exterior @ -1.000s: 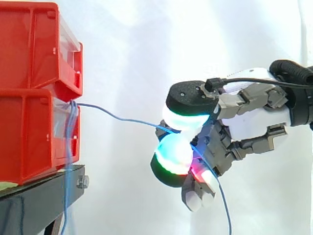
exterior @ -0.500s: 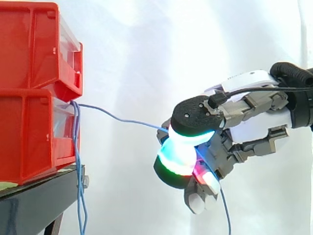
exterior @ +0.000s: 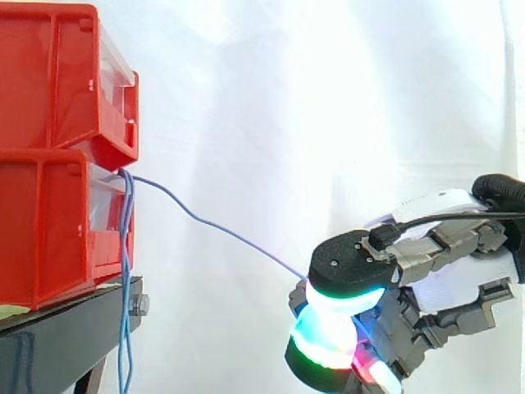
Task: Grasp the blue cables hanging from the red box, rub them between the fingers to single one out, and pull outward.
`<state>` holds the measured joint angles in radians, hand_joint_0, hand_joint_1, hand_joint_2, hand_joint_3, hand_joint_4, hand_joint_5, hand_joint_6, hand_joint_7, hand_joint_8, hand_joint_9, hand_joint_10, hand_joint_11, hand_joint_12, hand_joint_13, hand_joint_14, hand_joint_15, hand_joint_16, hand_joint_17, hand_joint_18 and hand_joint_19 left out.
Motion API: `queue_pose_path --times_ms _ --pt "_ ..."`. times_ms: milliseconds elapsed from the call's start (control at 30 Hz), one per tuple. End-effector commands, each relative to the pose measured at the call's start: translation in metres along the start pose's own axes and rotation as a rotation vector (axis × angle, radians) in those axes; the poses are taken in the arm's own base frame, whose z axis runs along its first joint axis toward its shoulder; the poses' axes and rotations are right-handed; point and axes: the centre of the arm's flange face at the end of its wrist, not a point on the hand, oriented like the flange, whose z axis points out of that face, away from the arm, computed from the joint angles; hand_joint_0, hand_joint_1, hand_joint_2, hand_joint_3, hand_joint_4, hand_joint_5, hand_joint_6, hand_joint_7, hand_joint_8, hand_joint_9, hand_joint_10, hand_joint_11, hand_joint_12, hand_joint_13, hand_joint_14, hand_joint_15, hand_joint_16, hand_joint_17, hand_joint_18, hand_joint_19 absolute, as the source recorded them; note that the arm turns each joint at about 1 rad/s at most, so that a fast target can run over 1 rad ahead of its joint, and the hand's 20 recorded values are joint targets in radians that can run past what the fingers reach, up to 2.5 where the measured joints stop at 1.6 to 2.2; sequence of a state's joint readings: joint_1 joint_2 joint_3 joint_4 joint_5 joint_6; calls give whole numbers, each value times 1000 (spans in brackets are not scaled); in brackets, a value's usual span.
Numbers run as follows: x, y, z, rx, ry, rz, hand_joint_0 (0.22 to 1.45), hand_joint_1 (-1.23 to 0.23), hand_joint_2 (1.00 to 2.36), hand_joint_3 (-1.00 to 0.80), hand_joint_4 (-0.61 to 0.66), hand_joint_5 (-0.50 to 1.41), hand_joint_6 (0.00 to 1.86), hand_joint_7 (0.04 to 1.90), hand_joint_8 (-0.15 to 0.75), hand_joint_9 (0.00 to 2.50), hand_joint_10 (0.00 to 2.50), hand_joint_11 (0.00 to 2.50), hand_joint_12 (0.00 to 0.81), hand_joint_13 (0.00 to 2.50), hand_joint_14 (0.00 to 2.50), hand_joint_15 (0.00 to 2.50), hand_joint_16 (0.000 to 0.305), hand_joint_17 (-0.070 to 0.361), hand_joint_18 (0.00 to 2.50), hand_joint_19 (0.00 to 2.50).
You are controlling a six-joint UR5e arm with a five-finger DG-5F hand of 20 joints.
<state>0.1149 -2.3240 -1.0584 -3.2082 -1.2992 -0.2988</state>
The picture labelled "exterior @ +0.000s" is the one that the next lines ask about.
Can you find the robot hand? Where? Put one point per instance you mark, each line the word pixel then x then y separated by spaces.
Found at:
pixel 369 287

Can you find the black stand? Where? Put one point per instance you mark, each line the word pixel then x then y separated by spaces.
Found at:
pixel 61 340

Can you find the red plastic bin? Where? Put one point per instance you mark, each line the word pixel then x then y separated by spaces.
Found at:
pixel 45 230
pixel 49 78

